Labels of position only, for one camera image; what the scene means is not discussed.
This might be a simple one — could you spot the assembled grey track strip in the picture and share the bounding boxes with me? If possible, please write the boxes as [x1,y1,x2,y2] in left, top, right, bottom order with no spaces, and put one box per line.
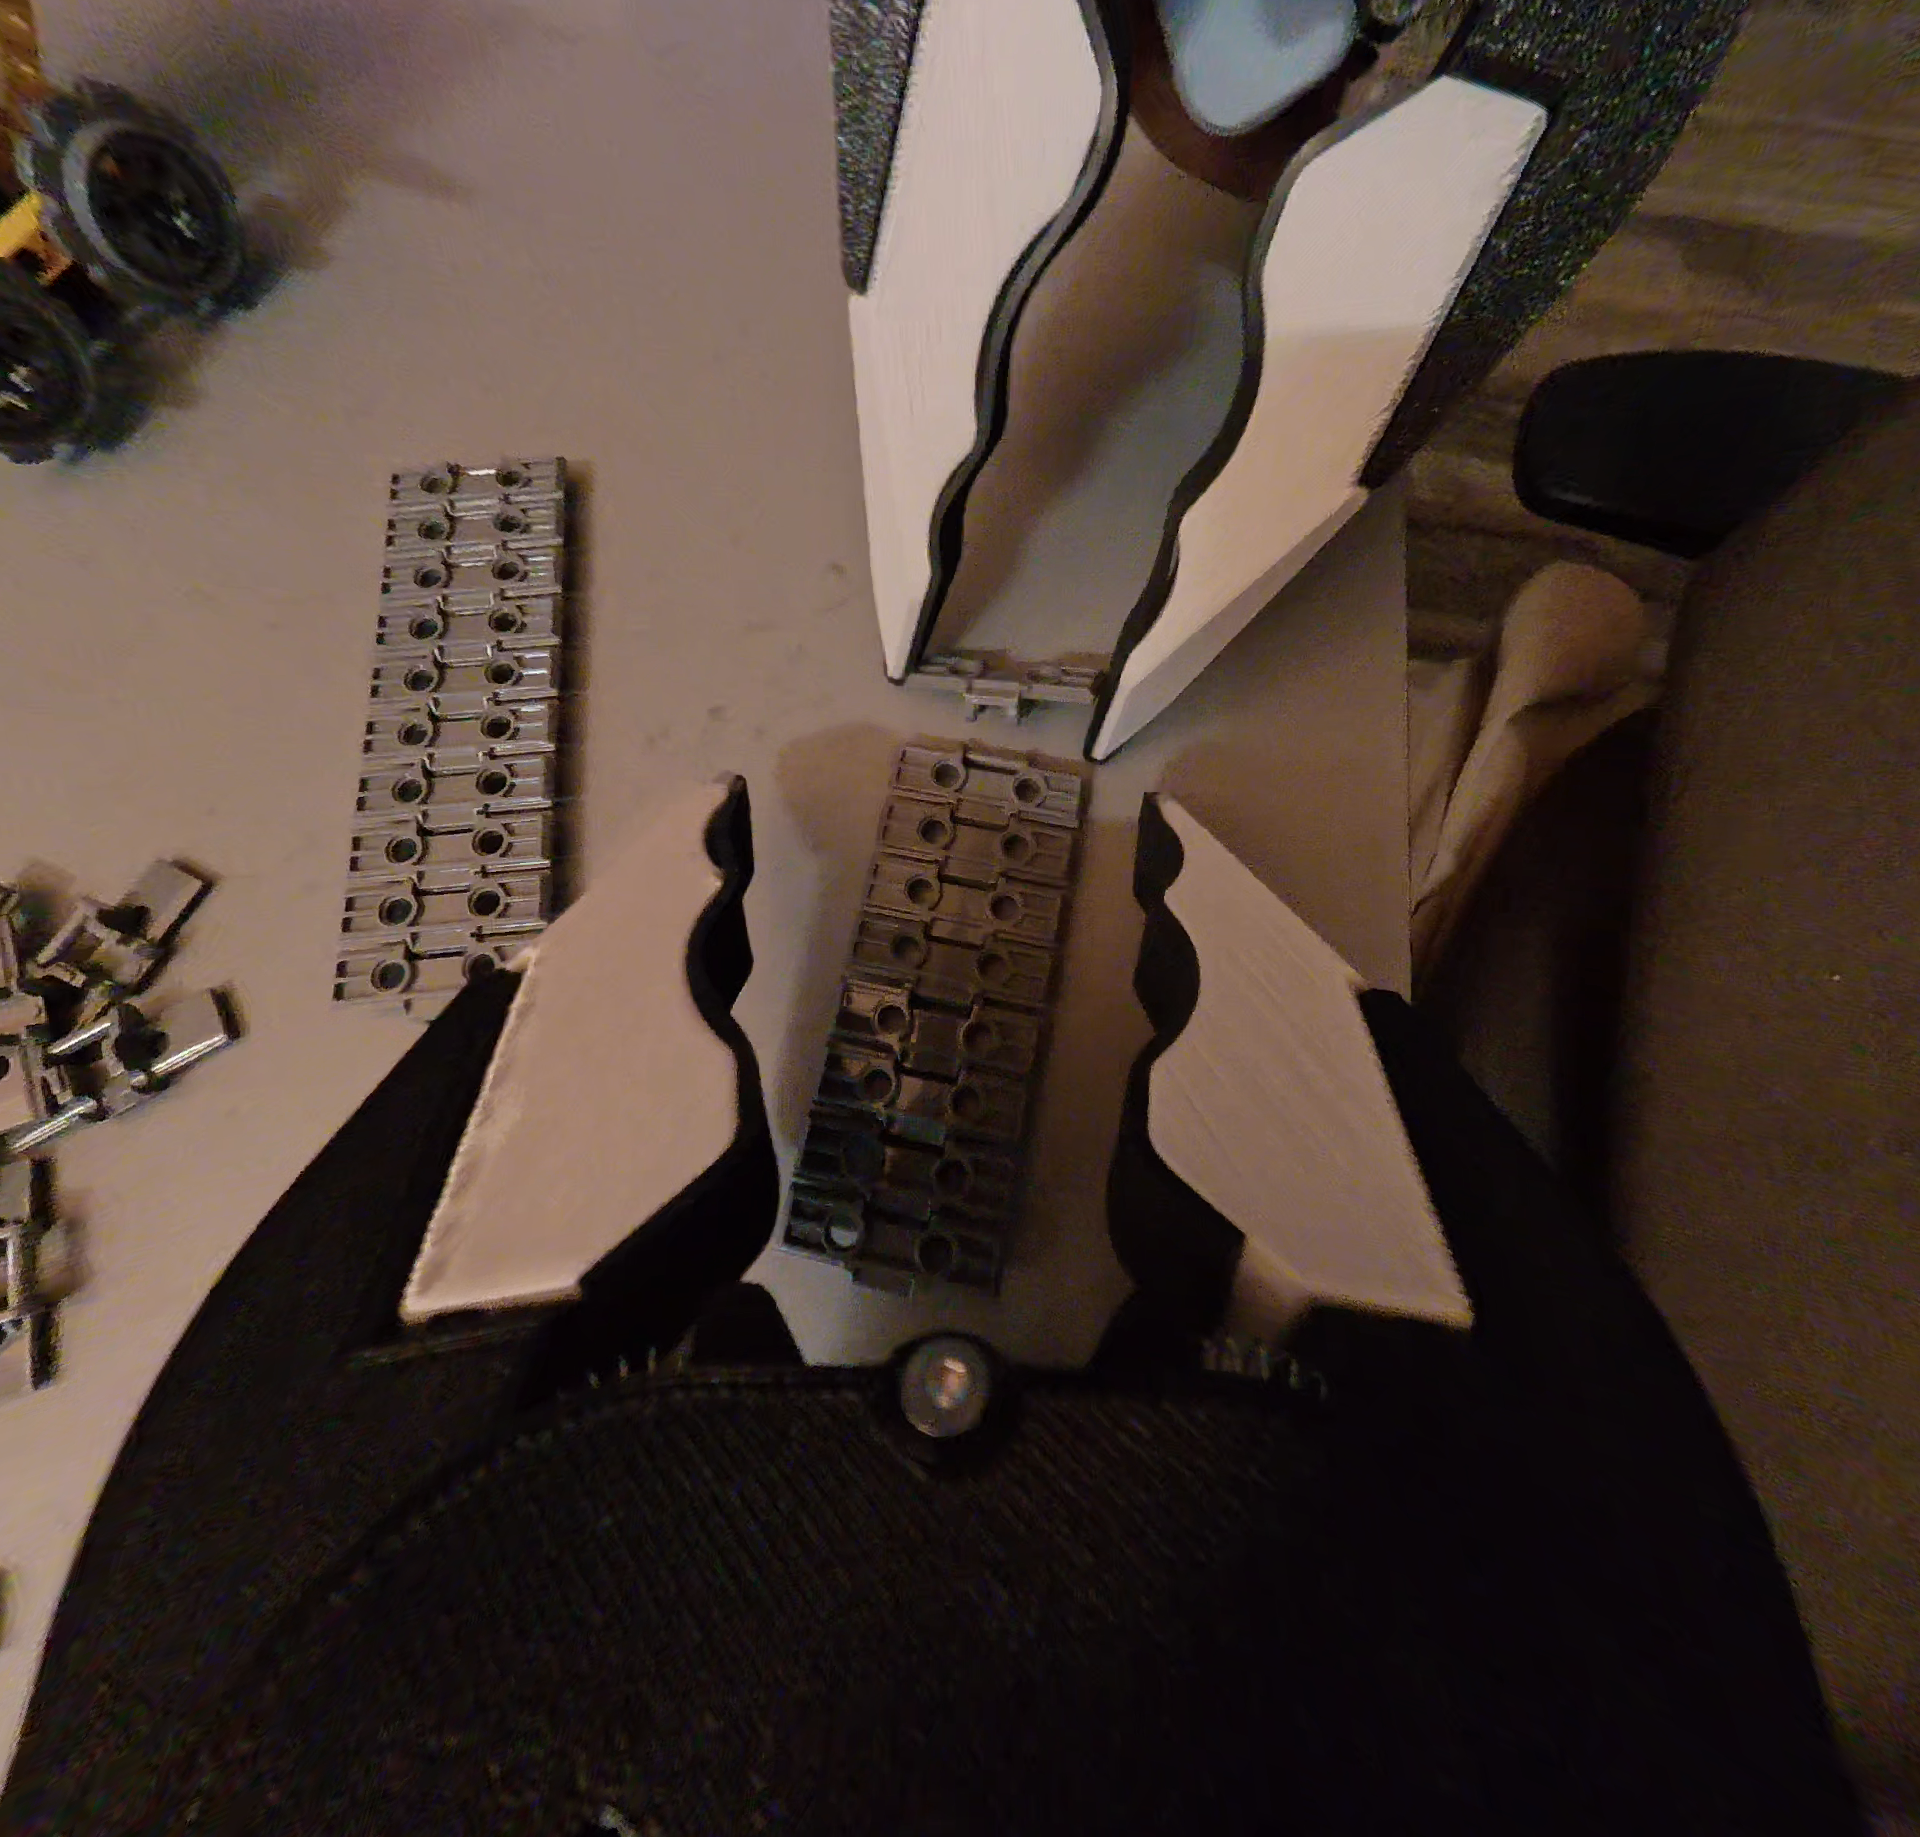
[331,457,572,1015]

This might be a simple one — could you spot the yellow black brick vehicle model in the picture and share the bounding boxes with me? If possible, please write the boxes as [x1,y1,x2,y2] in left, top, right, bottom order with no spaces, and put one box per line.
[0,0,248,466]

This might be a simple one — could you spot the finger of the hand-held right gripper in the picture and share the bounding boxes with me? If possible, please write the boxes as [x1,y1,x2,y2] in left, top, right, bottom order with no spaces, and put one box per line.
[1081,70,1552,763]
[847,0,1127,689]

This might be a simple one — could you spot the pile of grey track links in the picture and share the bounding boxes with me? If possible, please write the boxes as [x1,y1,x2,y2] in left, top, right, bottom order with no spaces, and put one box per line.
[0,860,244,1395]

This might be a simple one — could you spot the short grey track strip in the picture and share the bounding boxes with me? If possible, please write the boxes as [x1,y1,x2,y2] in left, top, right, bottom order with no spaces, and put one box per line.
[780,733,1089,1300]

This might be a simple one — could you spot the person's grey clothing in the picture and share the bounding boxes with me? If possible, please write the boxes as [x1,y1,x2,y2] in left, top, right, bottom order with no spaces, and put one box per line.
[1410,396,1920,1837]

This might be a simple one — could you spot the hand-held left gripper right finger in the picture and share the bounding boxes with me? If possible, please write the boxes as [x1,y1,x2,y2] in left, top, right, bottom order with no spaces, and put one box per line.
[1109,794,1474,1344]

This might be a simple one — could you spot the person's beige trousers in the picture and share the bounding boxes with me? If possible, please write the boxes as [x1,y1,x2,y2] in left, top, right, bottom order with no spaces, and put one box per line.
[1410,561,1673,969]

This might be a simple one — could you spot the person's black shoe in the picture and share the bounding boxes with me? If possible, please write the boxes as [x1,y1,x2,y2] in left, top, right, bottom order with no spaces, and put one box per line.
[1514,351,1906,556]

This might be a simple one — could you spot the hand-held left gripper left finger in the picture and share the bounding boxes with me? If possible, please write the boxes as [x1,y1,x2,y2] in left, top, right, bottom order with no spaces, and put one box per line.
[402,776,782,1327]

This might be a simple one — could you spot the single grey track link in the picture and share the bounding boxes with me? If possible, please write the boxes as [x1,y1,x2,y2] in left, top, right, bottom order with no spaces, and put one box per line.
[915,648,1111,721]

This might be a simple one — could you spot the person's right hand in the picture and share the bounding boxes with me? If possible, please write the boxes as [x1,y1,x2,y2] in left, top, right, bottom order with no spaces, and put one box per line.
[1122,45,1309,208]

